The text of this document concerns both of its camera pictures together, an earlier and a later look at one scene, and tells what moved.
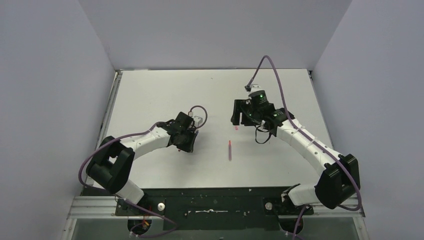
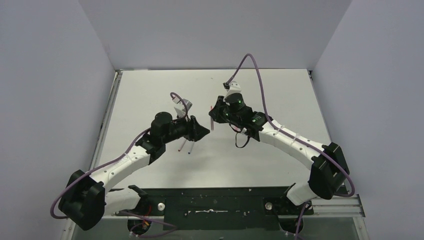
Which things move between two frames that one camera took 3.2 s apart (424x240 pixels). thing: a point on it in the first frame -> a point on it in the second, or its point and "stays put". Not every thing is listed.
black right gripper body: (249, 117) -> (223, 114)
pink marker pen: (230, 150) -> (212, 120)
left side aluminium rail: (118, 75) stays put
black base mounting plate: (215, 209) stays put
